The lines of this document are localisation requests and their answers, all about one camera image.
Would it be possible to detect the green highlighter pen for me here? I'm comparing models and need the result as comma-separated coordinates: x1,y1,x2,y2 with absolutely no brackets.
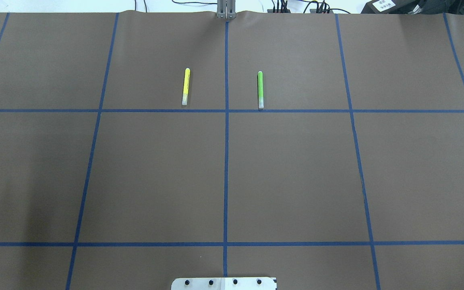
257,71,265,110

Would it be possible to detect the yellow highlighter pen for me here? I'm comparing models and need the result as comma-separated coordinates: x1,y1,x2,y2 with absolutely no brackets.
182,68,191,106

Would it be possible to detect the black box with label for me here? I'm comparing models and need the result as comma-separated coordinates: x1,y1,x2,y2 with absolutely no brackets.
361,0,428,14

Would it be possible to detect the aluminium frame post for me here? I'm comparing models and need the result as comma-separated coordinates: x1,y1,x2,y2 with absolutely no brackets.
217,0,237,20

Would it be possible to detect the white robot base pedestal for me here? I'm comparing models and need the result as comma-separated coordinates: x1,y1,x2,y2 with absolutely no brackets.
171,277,278,290

